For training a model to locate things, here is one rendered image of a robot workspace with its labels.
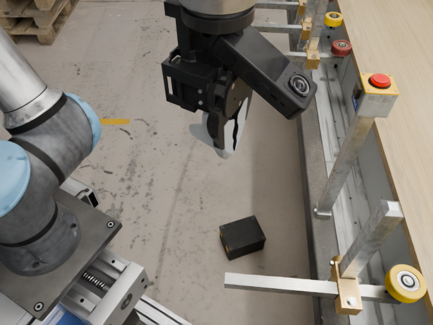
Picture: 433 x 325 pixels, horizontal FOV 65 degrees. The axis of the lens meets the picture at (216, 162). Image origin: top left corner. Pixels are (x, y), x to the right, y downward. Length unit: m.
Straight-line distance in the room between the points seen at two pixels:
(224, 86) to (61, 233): 0.46
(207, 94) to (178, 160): 1.85
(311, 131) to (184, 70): 1.10
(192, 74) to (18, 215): 0.38
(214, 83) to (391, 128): 0.93
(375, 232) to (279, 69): 0.47
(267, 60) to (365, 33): 1.37
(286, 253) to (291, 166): 0.60
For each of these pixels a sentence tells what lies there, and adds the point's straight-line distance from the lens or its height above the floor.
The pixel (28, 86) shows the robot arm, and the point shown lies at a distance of 0.64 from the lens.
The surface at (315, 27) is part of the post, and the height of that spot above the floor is 0.96.
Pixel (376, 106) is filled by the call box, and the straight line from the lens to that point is 0.82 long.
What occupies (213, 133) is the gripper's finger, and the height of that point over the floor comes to 1.39.
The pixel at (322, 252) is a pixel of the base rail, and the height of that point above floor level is 0.70.
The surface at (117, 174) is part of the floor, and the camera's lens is 2.21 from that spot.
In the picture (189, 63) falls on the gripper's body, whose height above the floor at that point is 1.46.
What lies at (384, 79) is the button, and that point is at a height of 1.23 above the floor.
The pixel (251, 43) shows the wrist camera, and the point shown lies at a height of 1.49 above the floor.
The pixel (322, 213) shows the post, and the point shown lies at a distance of 1.16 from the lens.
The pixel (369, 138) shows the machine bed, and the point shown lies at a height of 0.75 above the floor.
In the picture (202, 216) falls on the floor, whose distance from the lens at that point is 1.95.
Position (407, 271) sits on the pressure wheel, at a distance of 0.93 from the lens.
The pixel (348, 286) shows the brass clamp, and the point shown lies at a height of 0.84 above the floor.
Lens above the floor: 1.66
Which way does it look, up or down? 50 degrees down
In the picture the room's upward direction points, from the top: straight up
